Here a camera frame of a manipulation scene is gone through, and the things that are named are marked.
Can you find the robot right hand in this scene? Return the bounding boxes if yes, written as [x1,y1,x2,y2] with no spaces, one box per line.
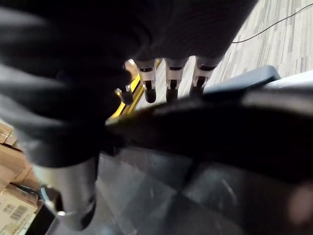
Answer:
[0,0,259,231]

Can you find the plain brown cardboard box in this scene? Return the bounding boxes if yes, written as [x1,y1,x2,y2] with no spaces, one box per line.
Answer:
[0,143,37,190]
[0,121,18,148]

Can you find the dark plastic box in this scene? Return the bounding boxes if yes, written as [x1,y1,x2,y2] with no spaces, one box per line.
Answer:
[46,65,313,235]

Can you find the cardboard box with barcode label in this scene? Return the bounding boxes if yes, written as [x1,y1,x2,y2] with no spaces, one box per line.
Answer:
[0,184,39,235]

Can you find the yellow shelf frame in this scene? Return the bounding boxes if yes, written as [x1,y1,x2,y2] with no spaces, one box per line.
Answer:
[109,58,162,120]

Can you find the thin black floor cable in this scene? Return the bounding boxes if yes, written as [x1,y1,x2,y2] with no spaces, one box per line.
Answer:
[231,3,313,45]

